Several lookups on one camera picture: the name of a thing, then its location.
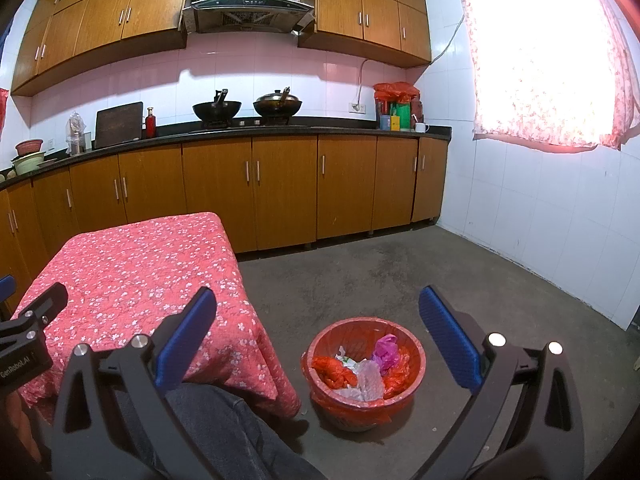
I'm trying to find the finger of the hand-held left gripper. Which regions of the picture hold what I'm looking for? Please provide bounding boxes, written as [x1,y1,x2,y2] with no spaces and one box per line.
[0,274,16,313]
[0,282,69,356]

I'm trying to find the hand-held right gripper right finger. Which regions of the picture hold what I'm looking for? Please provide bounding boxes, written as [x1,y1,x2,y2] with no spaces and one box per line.
[417,285,586,480]

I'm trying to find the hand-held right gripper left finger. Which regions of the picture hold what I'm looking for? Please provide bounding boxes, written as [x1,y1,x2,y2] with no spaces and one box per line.
[50,287,221,480]

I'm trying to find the magenta plastic bag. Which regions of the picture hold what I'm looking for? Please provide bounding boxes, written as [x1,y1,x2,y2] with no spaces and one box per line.
[372,334,401,376]

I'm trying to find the clear bubble wrap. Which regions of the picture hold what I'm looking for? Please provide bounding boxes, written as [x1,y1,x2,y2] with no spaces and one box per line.
[356,359,387,402]

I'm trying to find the red plastic waste basket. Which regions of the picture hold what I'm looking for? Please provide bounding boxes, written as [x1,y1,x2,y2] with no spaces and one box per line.
[301,316,427,433]

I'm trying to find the person's left forearm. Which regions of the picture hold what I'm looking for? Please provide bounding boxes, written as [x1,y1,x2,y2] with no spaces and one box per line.
[0,385,53,466]

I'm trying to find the red floral tablecloth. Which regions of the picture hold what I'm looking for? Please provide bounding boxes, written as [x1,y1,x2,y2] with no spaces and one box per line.
[10,211,302,423]

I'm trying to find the person's leg in jeans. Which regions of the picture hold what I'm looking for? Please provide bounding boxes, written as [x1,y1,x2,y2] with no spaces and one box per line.
[115,382,326,480]

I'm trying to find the jar in plastic bag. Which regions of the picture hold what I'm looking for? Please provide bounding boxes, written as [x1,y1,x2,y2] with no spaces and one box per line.
[66,111,88,157]

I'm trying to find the wooden base cabinets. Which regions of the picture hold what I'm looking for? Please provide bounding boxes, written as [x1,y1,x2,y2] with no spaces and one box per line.
[0,125,453,306]

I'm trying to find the dark cutting board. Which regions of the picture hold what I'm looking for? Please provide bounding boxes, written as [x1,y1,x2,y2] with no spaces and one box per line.
[93,101,144,150]

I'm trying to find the gas stove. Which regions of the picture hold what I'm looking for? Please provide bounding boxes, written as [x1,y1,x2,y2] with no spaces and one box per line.
[189,119,311,134]

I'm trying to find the black wok with lid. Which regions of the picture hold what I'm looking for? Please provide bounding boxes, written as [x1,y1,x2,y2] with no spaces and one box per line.
[252,87,303,122]

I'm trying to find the red bag over containers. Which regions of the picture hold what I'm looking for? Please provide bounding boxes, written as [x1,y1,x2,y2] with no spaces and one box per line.
[373,81,421,103]

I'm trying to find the pink floral curtain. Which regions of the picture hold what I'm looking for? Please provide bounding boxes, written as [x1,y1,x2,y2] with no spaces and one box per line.
[459,0,640,151]

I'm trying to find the white power cable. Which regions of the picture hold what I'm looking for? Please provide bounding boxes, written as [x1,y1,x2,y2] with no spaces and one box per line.
[356,58,376,106]

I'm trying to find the wooden wall cabinet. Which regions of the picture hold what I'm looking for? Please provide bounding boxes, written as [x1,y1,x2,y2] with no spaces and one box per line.
[11,0,196,97]
[297,0,432,68]

